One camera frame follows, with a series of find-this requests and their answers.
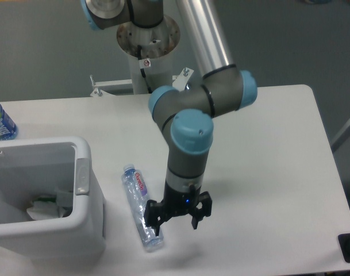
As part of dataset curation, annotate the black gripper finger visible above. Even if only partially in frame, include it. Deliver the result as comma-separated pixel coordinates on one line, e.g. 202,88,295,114
189,191,213,229
144,200,175,236

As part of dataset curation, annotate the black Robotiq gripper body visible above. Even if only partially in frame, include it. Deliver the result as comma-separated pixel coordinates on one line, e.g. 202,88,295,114
162,183,201,219

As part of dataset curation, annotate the crushed clear plastic bottle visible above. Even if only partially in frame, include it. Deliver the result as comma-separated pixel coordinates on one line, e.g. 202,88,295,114
121,164,164,252

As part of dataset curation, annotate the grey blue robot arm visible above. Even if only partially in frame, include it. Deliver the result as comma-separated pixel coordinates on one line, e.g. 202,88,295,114
81,1,257,231

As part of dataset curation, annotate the trash inside the can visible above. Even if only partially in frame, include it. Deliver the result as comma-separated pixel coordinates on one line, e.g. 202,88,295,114
26,188,74,221

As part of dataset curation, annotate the white plastic trash can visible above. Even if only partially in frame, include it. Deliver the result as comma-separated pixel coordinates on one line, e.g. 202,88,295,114
0,136,105,258

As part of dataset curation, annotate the blue labelled water bottle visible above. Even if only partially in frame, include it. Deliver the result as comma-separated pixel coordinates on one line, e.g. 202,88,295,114
0,104,18,140

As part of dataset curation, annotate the white metal base frame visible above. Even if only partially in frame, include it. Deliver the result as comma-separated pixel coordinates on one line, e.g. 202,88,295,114
90,67,195,97

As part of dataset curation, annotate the black cable on pedestal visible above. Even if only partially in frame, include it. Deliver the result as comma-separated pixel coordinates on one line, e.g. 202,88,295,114
137,44,153,94

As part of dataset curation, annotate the white frame at right edge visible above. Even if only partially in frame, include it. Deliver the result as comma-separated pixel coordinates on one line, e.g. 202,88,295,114
330,118,350,153

